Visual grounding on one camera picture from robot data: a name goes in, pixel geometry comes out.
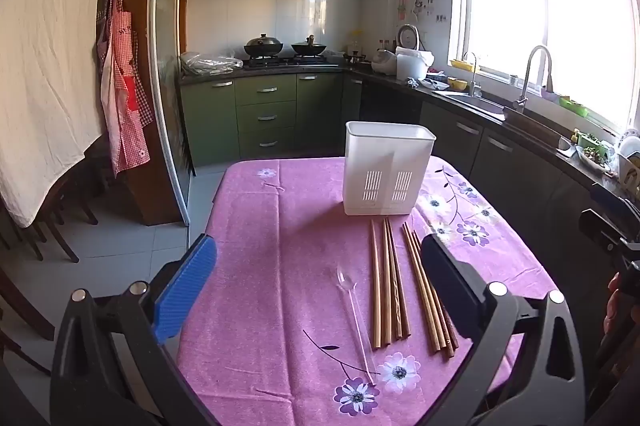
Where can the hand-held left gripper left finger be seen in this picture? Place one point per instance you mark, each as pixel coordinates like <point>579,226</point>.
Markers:
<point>186,286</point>

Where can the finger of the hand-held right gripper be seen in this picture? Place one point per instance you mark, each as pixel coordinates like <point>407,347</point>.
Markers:
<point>602,231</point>
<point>612,198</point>

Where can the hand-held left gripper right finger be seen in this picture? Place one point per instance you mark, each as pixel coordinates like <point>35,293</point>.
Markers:
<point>450,278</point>

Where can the clear plastic spoon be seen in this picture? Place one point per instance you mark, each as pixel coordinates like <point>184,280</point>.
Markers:
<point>352,306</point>

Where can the white plastic utensil holder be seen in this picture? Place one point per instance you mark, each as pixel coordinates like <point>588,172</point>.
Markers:
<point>387,166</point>

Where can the person's right hand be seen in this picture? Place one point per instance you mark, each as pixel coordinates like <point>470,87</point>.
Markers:
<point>614,303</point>

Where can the stack of white dishes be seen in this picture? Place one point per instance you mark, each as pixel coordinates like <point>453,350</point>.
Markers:
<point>631,156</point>

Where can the plate of food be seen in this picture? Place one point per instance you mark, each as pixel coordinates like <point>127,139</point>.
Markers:
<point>592,155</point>

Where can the green container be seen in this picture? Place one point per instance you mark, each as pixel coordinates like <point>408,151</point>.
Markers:
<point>574,106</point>

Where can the pink floral tablecloth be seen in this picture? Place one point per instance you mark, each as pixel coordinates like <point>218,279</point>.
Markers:
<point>290,266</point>

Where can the purple container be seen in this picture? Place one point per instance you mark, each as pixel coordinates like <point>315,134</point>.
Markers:
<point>550,93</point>

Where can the dark wooden chair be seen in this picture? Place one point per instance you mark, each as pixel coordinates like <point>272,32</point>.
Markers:
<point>65,216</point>
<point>25,331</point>

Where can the tall steel faucet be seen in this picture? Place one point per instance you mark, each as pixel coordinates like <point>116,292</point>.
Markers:
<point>525,86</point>

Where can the steel sink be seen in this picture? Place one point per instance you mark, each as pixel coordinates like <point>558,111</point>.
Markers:
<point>475,102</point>

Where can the small steel faucet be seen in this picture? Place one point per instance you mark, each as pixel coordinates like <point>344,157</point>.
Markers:
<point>473,76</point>

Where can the green lower cabinets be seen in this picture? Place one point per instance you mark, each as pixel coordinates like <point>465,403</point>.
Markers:
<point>265,116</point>

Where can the yellow bowl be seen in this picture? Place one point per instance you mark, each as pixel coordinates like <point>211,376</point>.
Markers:
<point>457,83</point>

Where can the white dish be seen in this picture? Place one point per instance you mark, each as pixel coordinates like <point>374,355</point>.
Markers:
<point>434,84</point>

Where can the yellow tray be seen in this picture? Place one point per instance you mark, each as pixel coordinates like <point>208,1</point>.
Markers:
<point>462,65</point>

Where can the window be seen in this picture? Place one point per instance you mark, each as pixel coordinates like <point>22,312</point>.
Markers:
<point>540,6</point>

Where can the sliding glass door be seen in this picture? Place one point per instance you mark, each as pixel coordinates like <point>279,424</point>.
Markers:
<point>167,81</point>

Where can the red checkered apron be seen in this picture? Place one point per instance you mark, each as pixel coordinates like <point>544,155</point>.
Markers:
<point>125,86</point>

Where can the white plastic container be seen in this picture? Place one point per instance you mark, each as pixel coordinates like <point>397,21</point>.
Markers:
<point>412,65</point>

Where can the clear plastic bag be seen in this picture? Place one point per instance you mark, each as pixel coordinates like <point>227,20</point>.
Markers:
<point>210,62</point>

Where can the white rice cooker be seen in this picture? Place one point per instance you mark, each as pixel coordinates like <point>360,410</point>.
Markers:
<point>384,61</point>

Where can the small dark pot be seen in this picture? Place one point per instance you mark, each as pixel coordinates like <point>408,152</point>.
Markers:
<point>355,56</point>

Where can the condiment bottles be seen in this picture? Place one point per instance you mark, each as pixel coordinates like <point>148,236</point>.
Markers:
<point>386,44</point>

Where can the gas stove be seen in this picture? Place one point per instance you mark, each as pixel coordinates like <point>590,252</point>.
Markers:
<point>290,61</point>

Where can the white cloth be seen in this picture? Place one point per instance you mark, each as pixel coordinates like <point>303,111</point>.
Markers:
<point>45,81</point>

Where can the black wok with lid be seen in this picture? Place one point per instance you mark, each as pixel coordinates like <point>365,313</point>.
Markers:
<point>262,46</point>

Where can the yellow oil bottle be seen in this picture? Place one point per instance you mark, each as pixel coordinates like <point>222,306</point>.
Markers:
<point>356,41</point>

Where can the wall hooks with utensils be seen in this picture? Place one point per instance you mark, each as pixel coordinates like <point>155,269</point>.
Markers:
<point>416,3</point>

